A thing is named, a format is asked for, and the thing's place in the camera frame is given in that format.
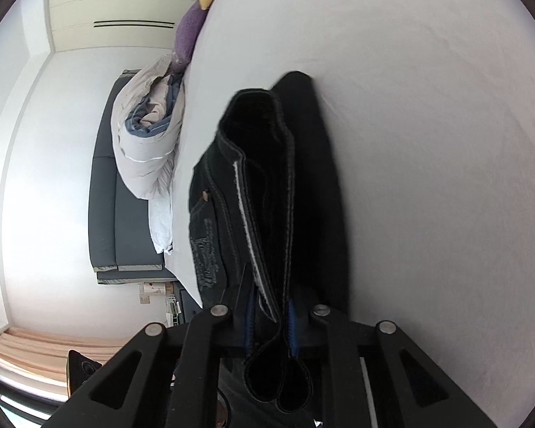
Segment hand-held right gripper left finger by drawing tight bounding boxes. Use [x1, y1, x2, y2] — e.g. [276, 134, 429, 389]
[49, 261, 257, 428]

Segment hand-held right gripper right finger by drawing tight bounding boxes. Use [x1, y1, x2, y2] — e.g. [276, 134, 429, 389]
[287, 287, 495, 428]

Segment black pants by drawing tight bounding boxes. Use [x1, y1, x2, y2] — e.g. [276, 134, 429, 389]
[188, 70, 353, 414]

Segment dark nightstand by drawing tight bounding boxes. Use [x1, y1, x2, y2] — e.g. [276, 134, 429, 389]
[172, 281, 204, 324]

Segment white pillow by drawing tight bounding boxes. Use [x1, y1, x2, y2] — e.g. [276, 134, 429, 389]
[148, 189, 176, 255]

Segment black device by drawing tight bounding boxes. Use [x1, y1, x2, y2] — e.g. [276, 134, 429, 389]
[67, 350, 103, 398]

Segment grey padded headboard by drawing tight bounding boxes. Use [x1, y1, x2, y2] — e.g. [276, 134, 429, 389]
[88, 69, 174, 285]

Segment rolled white duvet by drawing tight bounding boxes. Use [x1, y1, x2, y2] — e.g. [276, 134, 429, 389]
[111, 53, 186, 199]

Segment peach curtain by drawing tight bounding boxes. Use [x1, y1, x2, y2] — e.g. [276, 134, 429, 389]
[0, 326, 131, 387]

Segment bed with white sheet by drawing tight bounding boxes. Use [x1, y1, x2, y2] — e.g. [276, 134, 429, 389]
[163, 0, 535, 428]

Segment window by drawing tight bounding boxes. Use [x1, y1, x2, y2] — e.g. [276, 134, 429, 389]
[0, 374, 68, 428]

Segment purple cushion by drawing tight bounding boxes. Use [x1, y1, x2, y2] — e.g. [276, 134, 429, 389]
[168, 1, 208, 75]

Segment cream wardrobe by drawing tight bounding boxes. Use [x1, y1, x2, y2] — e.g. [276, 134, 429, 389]
[48, 0, 201, 53]

